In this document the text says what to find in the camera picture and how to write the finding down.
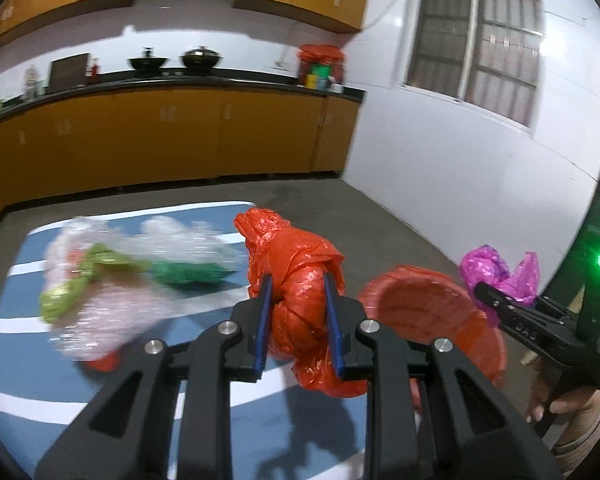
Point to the knotted red plastic bag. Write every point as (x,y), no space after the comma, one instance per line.
(300,260)

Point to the black kitchen countertop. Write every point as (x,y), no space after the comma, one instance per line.
(130,85)

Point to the dark green snack wrapper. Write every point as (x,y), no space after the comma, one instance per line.
(190,272)

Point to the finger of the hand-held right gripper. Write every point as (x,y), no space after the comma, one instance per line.
(525,327)

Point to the red plastic basket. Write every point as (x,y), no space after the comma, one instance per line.
(430,310)

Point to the red bottle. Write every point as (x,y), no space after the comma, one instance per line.
(93,72)

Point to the yellow-green snack wrapper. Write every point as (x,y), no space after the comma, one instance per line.
(65,297)

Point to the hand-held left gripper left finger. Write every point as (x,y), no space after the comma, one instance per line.
(264,330)

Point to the green box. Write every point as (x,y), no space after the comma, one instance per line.
(320,76)

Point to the blue white striped mat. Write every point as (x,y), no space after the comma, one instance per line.
(40,395)

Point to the purple plastic bag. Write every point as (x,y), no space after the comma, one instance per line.
(485,265)

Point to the person's right hand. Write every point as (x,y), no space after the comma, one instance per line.
(575,404)

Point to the glass jar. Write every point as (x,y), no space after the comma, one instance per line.
(31,85)

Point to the person's right forearm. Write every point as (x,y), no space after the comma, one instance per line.
(585,440)

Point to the clear bubble plastic bag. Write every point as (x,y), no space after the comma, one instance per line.
(115,310)

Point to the barred window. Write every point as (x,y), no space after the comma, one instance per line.
(475,45)

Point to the clear crumpled plastic bag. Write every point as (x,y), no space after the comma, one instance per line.
(200,245)

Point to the dark cutting board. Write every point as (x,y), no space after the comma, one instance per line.
(69,71)

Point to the red bag on counter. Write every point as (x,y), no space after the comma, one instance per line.
(322,54)

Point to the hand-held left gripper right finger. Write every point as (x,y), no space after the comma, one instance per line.
(332,330)

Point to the black wok with lid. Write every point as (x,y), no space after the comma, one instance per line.
(201,58)

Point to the wooden lower kitchen cabinets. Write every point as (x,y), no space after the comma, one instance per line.
(180,135)

